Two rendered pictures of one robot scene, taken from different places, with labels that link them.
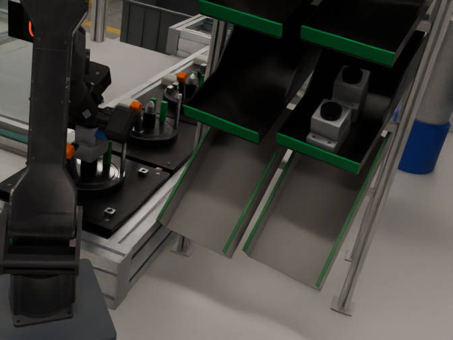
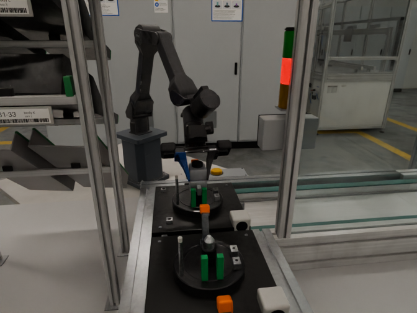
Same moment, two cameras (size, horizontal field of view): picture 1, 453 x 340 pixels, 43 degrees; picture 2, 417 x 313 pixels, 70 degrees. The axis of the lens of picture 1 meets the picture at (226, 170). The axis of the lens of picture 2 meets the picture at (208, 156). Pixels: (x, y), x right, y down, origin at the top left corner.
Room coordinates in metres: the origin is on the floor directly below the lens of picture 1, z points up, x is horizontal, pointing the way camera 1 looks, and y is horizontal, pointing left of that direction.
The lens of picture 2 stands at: (1.62, 0.02, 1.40)
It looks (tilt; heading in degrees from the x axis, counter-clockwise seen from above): 22 degrees down; 158
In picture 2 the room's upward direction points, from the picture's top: straight up
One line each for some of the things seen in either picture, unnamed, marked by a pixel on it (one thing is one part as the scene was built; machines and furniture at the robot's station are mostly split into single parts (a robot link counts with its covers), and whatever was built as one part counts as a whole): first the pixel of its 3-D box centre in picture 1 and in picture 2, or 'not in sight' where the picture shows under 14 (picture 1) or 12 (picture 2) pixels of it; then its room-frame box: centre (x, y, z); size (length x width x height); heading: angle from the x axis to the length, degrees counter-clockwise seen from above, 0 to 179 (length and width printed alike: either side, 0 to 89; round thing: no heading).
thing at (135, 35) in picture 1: (189, 27); not in sight; (3.08, 0.35, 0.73); 0.62 x 0.42 x 0.23; 76
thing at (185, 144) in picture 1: (149, 117); (209, 252); (1.18, 0.19, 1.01); 0.24 x 0.24 x 0.13; 76
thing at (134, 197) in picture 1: (87, 183); (197, 206); (0.94, 0.26, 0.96); 0.24 x 0.24 x 0.02; 76
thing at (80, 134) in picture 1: (93, 135); (197, 176); (0.95, 0.26, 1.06); 0.08 x 0.04 x 0.07; 166
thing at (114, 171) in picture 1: (87, 175); (197, 200); (0.94, 0.26, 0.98); 0.14 x 0.14 x 0.02
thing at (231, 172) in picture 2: not in sight; (216, 180); (0.75, 0.39, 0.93); 0.21 x 0.07 x 0.06; 76
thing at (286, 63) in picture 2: not in sight; (293, 71); (1.10, 0.41, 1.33); 0.05 x 0.05 x 0.05
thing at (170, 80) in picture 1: (191, 87); not in sight; (1.42, 0.13, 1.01); 0.24 x 0.24 x 0.13; 76
